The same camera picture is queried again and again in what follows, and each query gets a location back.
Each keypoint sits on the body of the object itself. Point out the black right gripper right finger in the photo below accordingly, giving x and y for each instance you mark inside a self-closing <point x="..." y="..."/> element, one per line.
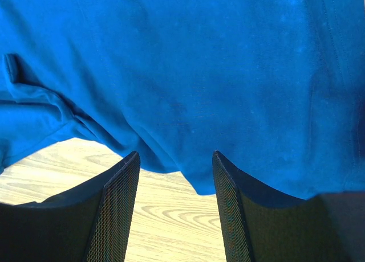
<point x="260" y="223"/>

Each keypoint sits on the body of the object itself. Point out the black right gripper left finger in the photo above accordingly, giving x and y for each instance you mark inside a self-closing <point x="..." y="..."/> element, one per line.
<point x="89" y="222"/>

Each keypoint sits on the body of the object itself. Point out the navy blue printed t-shirt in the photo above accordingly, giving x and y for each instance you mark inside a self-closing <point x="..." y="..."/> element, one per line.
<point x="277" y="86"/>

